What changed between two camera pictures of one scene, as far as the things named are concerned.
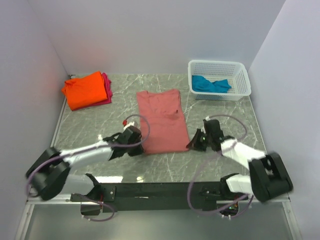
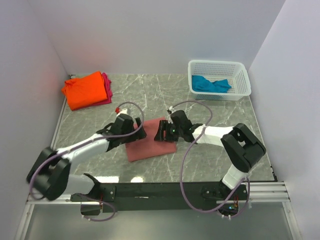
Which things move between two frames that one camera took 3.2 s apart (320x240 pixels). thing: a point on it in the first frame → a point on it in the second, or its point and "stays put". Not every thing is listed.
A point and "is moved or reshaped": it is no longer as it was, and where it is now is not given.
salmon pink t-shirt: [163, 110] is moved or reshaped
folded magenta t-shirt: [107, 85] stays put
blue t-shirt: [201, 84] stays put
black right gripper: [195, 143] → [163, 126]
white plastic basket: [237, 73] stays put
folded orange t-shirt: [84, 90] stays put
